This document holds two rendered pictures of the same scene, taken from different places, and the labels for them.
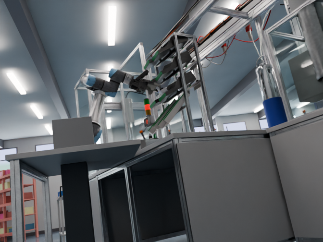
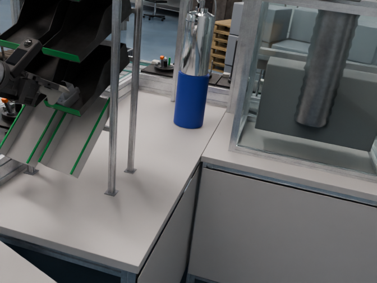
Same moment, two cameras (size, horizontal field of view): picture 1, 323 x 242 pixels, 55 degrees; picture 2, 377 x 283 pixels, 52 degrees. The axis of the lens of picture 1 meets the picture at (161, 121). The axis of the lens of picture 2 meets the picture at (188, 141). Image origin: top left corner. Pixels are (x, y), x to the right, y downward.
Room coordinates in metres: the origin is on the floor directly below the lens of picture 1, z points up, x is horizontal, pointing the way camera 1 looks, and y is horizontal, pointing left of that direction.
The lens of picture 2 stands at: (1.04, 0.48, 1.64)
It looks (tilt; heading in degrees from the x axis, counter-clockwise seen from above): 25 degrees down; 313
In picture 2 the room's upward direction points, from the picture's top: 7 degrees clockwise
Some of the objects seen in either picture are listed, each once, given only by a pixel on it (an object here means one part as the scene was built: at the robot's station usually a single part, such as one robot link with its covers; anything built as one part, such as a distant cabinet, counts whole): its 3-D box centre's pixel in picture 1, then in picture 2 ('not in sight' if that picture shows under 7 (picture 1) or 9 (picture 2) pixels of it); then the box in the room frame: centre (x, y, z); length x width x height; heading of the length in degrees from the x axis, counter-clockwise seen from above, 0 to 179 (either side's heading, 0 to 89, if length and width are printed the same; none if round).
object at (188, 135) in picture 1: (198, 154); (47, 126); (2.67, -0.27, 0.85); 1.50 x 1.41 x 0.03; 31
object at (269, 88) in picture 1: (266, 78); (198, 33); (2.34, -0.88, 1.32); 0.14 x 0.14 x 0.38
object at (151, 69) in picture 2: not in sight; (165, 62); (2.89, -1.18, 1.01); 0.24 x 0.24 x 0.13; 31
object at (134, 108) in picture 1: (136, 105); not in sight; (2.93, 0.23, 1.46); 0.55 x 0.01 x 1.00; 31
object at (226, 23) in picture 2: not in sight; (245, 49); (4.90, -4.71, 0.38); 1.08 x 0.74 x 0.76; 12
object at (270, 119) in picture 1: (276, 116); (191, 98); (2.34, -0.88, 1.00); 0.16 x 0.16 x 0.27
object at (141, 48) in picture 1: (148, 94); not in sight; (2.68, 0.08, 1.46); 0.03 x 0.03 x 1.00; 31
